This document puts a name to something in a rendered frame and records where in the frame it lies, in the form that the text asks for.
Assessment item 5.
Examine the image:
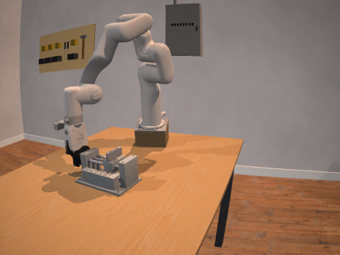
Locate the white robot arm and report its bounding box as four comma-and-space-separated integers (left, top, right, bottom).
54, 14, 174, 130

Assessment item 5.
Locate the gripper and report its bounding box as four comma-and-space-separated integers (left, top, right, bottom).
64, 121, 88, 167

